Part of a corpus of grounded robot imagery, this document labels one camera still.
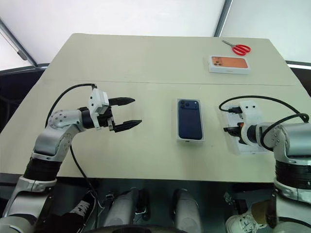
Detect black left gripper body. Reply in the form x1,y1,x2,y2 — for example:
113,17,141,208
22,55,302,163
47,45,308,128
96,106,116,132

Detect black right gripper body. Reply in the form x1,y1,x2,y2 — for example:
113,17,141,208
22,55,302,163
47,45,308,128
223,122,244,144

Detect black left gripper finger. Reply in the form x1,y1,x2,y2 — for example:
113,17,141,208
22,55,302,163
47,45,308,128
113,119,143,133
108,97,136,107

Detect white phone box lid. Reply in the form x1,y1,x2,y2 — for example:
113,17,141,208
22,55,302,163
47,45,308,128
219,101,276,156

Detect dark blue smartphone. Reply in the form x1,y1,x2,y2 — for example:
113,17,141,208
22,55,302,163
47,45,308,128
177,99,204,141

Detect white phone box base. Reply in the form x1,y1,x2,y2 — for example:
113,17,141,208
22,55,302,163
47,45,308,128
175,97,207,144

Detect closed box with orange phone print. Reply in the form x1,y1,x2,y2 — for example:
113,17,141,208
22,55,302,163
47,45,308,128
208,55,250,74

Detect silver left robot leg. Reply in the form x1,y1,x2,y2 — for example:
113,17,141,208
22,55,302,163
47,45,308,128
104,188,138,228

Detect silver robot leg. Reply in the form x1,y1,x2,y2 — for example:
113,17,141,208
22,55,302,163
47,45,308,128
173,188,203,233
104,188,138,228

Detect tan trouser leg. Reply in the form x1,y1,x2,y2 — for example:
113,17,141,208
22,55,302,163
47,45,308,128
251,200,276,226

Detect black sneaker with white laces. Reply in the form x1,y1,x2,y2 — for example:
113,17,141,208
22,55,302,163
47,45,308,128
69,191,98,219

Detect silver right robot leg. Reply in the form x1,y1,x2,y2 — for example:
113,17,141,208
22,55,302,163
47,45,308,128
173,188,203,233

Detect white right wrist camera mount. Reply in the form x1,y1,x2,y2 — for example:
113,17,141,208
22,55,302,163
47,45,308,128
237,100,263,147

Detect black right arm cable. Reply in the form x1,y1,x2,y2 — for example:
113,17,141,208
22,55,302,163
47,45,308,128
218,95,308,151

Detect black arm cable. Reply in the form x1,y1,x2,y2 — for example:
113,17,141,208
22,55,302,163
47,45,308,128
44,83,103,210
218,95,308,151

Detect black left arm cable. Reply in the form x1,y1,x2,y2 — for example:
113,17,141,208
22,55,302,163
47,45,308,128
44,83,103,210

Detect red handled scissors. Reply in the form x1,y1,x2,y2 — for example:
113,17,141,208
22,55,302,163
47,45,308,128
221,39,252,56

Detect dark window frame post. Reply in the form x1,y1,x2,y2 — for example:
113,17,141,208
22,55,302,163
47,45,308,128
213,0,234,37

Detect grey metal frame pole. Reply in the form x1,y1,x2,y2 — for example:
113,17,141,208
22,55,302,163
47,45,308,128
0,18,38,67

